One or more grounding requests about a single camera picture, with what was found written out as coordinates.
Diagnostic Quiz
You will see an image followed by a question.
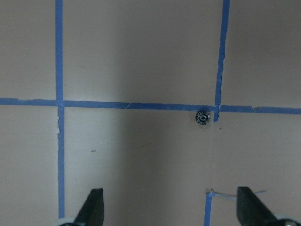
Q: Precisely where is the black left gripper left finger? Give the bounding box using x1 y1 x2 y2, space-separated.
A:
73 188 104 226

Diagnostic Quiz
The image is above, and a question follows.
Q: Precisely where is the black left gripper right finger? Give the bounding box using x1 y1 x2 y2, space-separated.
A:
237 187 282 226

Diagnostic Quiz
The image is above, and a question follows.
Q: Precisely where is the small black bearing gear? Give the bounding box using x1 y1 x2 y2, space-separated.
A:
195 110 211 125

